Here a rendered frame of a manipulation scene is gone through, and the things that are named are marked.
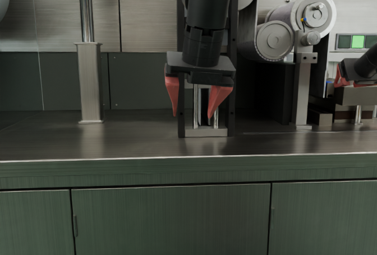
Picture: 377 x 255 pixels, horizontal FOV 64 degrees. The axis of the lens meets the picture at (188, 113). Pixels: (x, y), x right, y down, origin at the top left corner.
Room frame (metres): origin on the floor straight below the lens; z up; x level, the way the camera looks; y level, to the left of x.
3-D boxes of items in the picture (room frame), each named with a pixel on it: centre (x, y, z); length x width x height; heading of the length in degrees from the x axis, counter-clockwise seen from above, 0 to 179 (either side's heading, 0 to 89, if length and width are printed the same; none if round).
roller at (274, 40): (1.11, -0.26, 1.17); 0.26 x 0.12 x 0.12; 4
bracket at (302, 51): (0.95, -0.36, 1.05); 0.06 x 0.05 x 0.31; 4
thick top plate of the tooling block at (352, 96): (1.16, -0.56, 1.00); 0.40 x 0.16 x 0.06; 4
